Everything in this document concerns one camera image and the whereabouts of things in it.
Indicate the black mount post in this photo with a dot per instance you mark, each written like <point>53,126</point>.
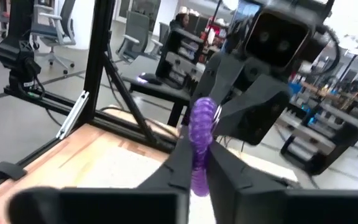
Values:
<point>17,56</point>

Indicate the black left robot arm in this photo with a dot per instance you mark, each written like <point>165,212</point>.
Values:
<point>294,7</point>

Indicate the white perforated metal shelf riser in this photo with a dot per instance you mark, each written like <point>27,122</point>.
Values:
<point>117,168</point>

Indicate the silver metal bracket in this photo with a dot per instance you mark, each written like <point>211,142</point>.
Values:
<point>73,115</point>

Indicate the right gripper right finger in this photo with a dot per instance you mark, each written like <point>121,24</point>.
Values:
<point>225,183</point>

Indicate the black desk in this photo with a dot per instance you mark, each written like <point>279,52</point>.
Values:
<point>160,91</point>

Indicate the grey office chair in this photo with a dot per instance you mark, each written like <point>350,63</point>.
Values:
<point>135,34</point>

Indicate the black aluminium table frame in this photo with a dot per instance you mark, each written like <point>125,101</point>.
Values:
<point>99,62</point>

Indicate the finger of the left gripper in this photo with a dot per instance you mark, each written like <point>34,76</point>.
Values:
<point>256,118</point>
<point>225,74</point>

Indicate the monitor with blue screen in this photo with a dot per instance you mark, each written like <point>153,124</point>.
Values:
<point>179,59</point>

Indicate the black table clamp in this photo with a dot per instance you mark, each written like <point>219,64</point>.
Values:
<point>8,170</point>

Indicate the white frame office chair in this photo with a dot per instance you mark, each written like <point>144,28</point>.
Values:
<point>54,31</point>

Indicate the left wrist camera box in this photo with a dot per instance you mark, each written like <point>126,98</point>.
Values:
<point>275,39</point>

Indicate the person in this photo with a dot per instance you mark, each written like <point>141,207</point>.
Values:
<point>180,21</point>

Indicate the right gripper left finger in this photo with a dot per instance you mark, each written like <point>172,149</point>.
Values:
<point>172,174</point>

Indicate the black grey equipment cart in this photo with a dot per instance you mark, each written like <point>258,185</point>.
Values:
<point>322,133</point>

